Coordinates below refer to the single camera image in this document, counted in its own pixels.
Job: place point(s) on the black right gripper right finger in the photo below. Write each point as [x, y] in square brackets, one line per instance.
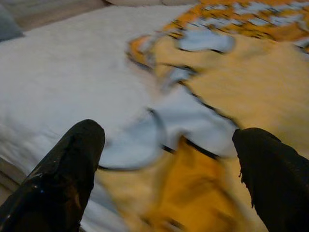
[277, 181]

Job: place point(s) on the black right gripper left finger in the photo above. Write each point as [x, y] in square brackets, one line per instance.
[58, 181]

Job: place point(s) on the yellow egg print blanket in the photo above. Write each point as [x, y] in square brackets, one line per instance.
[241, 96]

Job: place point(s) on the white quilted mattress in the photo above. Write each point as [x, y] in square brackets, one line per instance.
[60, 72]

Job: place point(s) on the grey cushion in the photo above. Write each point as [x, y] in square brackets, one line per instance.
[8, 24]

